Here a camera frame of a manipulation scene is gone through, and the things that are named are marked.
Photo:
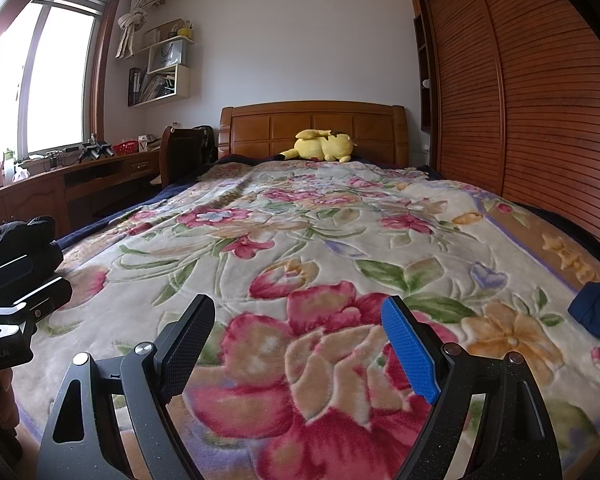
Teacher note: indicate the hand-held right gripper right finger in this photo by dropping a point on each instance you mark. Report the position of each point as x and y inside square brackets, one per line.
[412, 355]

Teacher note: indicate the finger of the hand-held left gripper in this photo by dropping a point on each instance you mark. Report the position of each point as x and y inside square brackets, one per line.
[45, 297]
[10, 275]

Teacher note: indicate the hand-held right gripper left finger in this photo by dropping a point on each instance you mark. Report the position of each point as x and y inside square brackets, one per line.
[185, 350]

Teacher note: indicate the black coat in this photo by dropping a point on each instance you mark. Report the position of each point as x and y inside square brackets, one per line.
[27, 232]

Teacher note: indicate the wooden desk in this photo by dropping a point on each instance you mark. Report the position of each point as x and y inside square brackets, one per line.
[25, 200]

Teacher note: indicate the floral blanket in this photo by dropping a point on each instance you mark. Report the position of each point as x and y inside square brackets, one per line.
[330, 240]

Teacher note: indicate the black gadget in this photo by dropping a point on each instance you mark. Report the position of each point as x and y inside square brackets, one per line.
[96, 151]

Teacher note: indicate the red basket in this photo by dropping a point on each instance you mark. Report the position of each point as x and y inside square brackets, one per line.
[125, 149]

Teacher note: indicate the small white box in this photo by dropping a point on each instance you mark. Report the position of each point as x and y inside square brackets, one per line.
[143, 144]

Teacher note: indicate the wooden chair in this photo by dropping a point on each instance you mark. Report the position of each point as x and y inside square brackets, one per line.
[166, 155]

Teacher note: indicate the blue cloth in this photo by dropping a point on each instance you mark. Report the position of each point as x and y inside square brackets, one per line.
[597, 310]

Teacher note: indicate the yellow plush toy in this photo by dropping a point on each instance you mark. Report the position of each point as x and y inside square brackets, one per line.
[325, 147]

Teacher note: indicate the black binders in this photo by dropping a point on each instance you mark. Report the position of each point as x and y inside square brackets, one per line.
[135, 87]

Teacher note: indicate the wooden bed headboard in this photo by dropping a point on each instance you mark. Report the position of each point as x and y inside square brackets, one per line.
[260, 127]

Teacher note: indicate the stack of papers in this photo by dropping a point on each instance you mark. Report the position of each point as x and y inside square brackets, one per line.
[157, 87]

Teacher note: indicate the white paper bag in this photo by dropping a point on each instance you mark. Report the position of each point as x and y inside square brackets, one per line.
[169, 55]

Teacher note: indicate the wooden slatted wardrobe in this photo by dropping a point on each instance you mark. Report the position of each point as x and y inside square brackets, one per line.
[530, 110]

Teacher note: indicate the flat cardboard box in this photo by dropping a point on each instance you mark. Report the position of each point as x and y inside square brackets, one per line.
[152, 37]

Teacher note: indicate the tied beige curtain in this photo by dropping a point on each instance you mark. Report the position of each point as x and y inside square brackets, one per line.
[130, 25]

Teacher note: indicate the small yellow toy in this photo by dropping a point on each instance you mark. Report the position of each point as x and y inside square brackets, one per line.
[185, 31]

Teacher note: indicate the window with wooden frame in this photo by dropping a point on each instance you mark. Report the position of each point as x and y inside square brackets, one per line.
[50, 85]

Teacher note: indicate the white wall shelf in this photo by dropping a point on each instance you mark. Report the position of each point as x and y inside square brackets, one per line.
[182, 85]

